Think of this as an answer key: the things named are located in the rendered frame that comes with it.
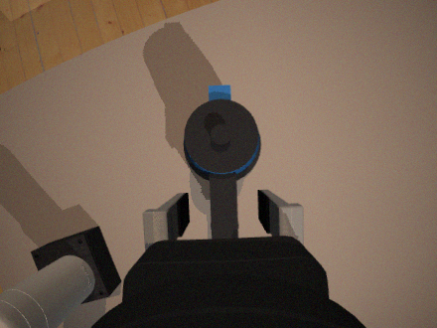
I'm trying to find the black round disc with center stud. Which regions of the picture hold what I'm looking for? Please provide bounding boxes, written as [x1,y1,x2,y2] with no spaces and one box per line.
[184,134,261,181]

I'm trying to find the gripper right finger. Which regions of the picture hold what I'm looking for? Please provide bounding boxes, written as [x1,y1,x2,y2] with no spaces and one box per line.
[257,190,304,245]

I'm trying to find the blue electric kettle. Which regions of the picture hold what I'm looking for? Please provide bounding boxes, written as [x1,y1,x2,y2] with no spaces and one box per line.
[184,84,259,239]

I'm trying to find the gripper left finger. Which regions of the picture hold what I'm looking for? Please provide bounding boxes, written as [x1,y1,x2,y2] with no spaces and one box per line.
[143,193,190,251]

